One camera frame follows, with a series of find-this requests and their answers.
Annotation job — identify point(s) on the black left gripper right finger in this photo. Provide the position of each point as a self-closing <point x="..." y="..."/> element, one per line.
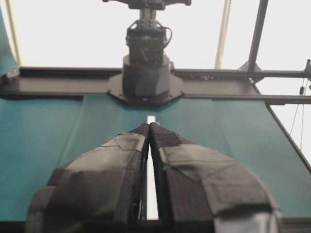
<point x="200" y="190"/>

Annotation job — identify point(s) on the white tape strip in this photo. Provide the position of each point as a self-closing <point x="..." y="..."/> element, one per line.
<point x="152" y="210"/>

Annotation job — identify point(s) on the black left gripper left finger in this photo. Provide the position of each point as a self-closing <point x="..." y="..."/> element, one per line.
<point x="103" y="186"/>

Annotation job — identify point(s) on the teal cloth backdrop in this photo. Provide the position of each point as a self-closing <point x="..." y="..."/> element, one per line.
<point x="38" y="135"/>

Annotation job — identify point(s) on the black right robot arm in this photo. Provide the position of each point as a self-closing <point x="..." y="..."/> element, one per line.
<point x="146" y="68"/>

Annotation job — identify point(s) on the black metal frame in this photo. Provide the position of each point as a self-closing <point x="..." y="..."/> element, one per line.
<point x="219" y="84"/>

